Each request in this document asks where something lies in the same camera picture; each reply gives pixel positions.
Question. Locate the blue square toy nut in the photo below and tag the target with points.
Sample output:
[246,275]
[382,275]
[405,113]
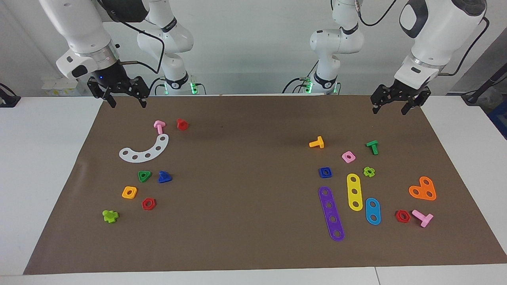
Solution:
[321,175]

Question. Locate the green plastic toy screw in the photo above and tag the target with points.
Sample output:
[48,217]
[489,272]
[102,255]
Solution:
[373,146]

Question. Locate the blue crate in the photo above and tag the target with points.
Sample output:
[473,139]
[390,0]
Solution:
[500,118]

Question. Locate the brown paper table mat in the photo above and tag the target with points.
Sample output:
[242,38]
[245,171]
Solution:
[245,178]

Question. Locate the lime cross-head toy screw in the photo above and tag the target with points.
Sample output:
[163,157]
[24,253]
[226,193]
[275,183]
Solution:
[109,216]

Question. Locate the yellow three-hole toy bar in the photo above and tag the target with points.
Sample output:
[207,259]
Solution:
[354,186]

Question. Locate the white curved five-hole plate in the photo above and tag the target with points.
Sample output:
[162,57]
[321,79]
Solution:
[141,157]

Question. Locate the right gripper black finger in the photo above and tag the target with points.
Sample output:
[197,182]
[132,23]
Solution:
[141,89]
[101,91]

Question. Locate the blue triangle-head toy screw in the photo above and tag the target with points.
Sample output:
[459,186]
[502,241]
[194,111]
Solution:
[164,178]

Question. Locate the lime cross toy nut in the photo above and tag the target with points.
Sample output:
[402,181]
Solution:
[365,171]

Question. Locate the red hexagon toy nut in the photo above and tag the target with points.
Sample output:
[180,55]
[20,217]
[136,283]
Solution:
[397,219]
[144,206]

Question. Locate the white cardboard boxes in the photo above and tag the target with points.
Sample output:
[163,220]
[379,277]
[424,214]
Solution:
[59,87]

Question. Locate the orange plastic toy screw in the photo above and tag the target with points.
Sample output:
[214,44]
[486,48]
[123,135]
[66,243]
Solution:
[319,143]

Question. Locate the purple four-hole toy bar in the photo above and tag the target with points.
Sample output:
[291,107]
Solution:
[330,212]

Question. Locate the pink square toy nut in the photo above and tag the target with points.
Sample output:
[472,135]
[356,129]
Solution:
[352,155]

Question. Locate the green triangle toy nut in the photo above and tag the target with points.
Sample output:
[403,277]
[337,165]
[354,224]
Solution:
[147,173]

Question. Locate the red plastic toy screw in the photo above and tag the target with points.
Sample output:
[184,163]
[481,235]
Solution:
[182,124]

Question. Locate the black stand pole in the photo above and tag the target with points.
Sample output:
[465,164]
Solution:
[487,85]

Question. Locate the pink plastic toy screw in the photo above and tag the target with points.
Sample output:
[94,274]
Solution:
[425,219]
[159,126]

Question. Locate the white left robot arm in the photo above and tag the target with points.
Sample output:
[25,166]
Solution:
[439,35]

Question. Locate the orange square toy nut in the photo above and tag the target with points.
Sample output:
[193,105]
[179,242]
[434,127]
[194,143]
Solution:
[124,194]

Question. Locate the blue two-hole toy bar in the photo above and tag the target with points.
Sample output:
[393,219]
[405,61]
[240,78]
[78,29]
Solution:
[372,211]

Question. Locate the black clamp device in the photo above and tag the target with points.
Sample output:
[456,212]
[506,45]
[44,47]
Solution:
[8,101]

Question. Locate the orange heart three-hole plate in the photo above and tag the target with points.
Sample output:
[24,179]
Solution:
[422,190]

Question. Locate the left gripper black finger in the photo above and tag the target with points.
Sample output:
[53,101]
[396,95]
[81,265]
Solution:
[420,99]
[382,95]

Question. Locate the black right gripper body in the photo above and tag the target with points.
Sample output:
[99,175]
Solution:
[111,77]

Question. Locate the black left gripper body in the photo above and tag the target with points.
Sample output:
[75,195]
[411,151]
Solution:
[404,90]

